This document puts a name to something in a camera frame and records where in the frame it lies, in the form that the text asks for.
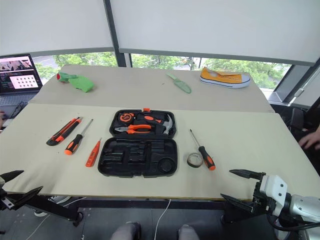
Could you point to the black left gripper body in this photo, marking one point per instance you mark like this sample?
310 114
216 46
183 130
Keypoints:
3 200

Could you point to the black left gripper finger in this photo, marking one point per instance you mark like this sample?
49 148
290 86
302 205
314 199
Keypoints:
11 175
25 197

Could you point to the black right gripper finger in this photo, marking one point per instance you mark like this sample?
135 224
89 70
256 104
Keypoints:
241 203
247 174

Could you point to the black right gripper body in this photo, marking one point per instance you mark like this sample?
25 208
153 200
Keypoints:
261 203

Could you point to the orange black Phillips screwdriver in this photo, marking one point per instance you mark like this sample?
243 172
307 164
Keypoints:
206 156

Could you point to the black electrical tape roll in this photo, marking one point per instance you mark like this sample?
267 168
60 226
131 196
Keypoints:
190 162

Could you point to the orange black utility knife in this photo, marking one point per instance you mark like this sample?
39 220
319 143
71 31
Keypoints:
63 132

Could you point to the orange black flathead screwdriver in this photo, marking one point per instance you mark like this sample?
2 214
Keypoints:
73 145

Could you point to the orange voltage tester pen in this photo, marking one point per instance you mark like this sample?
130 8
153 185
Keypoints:
92 155

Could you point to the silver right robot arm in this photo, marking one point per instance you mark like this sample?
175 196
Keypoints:
305 206

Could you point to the black tool case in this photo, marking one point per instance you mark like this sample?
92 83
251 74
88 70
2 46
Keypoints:
140 157

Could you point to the bystander bare hand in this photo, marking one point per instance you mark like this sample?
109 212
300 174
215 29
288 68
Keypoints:
312 140

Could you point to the grey rounded shape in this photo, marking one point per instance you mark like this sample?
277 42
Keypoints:
126 231
188 232

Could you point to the black eyeglasses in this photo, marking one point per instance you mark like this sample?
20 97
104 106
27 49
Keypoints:
18 110

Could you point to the black office chair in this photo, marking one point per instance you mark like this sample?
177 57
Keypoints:
292 120

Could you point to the claw hammer with orange grip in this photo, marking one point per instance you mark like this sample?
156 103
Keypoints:
167 123

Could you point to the yellow canvas sneaker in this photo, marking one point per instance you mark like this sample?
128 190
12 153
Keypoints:
225 79

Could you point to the open black laptop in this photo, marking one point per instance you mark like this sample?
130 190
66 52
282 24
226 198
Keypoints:
17 77

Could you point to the green plastic knife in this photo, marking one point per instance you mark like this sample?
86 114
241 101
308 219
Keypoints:
182 84

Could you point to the green toy with red tip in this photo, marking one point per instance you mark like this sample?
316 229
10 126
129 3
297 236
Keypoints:
63 76

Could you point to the orange black tape measure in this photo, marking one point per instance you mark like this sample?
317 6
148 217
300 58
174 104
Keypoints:
125 117

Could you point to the wide white roller blind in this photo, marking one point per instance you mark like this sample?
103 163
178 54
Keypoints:
212 27

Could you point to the narrow white roller blind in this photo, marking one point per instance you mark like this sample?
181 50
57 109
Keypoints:
55 25

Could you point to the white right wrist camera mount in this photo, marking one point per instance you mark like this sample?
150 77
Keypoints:
275 187

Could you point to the black table frame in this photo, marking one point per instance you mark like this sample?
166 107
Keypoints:
50 208

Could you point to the dark window frame post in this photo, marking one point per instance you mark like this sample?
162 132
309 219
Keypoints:
115 32

